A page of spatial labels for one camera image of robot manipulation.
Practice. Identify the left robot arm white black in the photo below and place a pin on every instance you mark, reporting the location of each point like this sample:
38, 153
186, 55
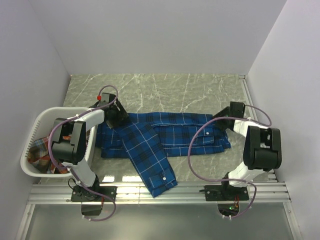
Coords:
68, 142

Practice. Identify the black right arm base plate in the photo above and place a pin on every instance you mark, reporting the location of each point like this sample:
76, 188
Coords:
220, 193

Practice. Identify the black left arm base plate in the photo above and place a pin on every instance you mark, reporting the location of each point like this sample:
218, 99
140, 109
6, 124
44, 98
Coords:
107, 193

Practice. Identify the white plastic laundry basket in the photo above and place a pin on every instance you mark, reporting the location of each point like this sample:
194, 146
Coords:
43, 126

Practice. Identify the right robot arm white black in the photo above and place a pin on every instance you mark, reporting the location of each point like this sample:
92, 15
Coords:
262, 153

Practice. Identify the red brown plaid shirt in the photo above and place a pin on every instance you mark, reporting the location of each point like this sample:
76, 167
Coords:
37, 160

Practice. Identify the blue plaid long sleeve shirt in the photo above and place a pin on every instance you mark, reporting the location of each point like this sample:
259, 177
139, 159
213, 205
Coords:
150, 139

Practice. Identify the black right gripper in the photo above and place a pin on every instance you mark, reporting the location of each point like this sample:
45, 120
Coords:
223, 112

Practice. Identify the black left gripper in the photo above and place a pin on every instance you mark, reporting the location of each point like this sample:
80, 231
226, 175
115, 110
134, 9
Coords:
121, 115

